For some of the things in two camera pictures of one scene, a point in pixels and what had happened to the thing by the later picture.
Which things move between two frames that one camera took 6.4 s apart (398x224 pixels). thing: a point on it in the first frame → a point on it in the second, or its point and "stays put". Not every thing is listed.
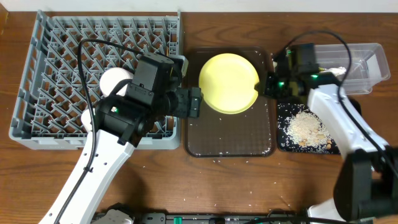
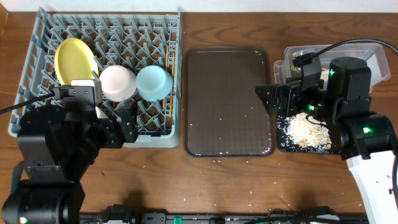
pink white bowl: [111, 77] stays put
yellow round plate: [227, 83] → [74, 60]
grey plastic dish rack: [51, 99] stays put
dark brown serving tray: [250, 133] stays put
